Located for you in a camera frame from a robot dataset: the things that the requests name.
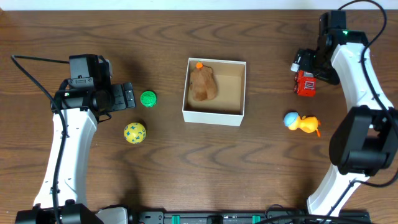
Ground brown plush bear toy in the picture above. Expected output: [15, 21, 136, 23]
[190, 61, 218, 101]

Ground green lattice ball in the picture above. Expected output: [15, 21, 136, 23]
[140, 90, 157, 108]

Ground white cardboard box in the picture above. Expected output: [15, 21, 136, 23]
[182, 58, 247, 126]

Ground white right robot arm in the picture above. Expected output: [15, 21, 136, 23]
[291, 28, 397, 217]

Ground yellow ball blue letters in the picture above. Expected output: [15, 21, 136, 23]
[124, 123, 147, 144]

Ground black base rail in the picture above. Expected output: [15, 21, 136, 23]
[129, 207, 371, 224]

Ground yellow rubber duck blue hat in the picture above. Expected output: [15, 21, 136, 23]
[284, 112, 321, 137]

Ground red toy fire truck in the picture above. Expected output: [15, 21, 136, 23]
[294, 70, 316, 97]

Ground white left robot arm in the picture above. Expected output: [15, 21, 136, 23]
[15, 80, 137, 224]

